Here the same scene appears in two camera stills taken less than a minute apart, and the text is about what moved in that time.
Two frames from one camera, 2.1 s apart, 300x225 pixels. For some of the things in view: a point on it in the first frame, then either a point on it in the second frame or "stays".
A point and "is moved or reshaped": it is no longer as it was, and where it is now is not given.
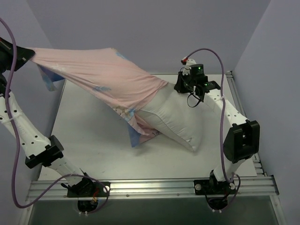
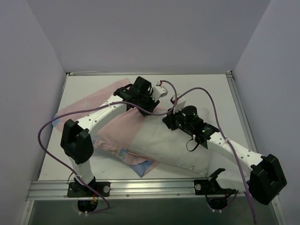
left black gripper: x=18 y=58 to x=147 y=106
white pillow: x=180 y=112 is moved or reshaped
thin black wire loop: x=188 y=102 to x=191 y=145
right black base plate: x=213 y=187 stays
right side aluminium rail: x=255 y=157 stays
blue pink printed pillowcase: x=125 y=87 to x=114 y=140
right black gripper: x=179 y=85 to x=169 y=120
